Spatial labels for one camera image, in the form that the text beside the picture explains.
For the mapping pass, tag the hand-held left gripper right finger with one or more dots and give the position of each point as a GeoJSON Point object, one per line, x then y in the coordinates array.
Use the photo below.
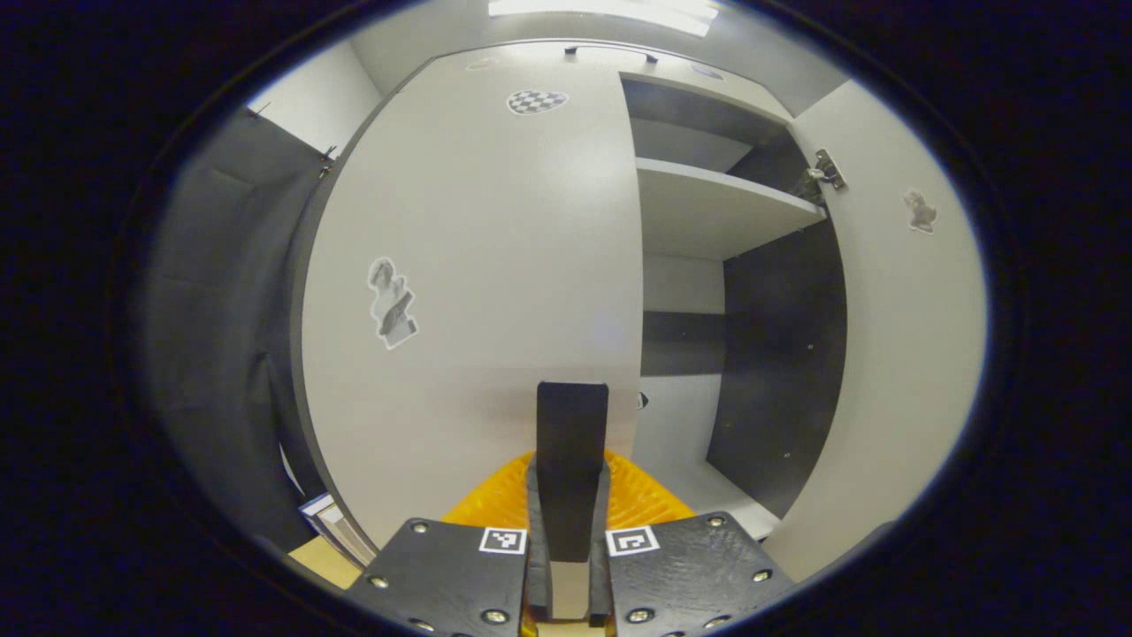
{"type": "Point", "coordinates": [690, 575]}

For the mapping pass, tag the large ceiling light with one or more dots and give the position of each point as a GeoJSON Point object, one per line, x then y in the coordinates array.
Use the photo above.
{"type": "Point", "coordinates": [601, 11]}

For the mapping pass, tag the cabinet door with cube stickers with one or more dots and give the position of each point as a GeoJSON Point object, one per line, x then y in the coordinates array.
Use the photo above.
{"type": "Point", "coordinates": [911, 372]}

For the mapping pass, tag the grey cabinet drawer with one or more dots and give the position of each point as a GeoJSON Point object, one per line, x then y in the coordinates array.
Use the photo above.
{"type": "Point", "coordinates": [681, 69]}

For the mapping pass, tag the metal door hinge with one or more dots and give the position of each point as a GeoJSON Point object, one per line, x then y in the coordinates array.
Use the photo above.
{"type": "Point", "coordinates": [827, 170]}

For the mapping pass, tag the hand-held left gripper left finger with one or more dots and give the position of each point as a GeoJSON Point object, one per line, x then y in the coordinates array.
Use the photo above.
{"type": "Point", "coordinates": [451, 575]}

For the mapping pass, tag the black backdrop cloth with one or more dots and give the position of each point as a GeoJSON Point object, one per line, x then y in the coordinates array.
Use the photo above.
{"type": "Point", "coordinates": [221, 336]}

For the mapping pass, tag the grey double-door shoe cabinet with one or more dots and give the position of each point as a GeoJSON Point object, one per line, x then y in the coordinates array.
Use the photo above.
{"type": "Point", "coordinates": [778, 354]}

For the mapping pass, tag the white book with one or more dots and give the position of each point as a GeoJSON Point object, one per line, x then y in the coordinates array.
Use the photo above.
{"type": "Point", "coordinates": [340, 531]}

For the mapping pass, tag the cabinet door with checkered sticker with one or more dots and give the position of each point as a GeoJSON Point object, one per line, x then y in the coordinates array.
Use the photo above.
{"type": "Point", "coordinates": [486, 265]}

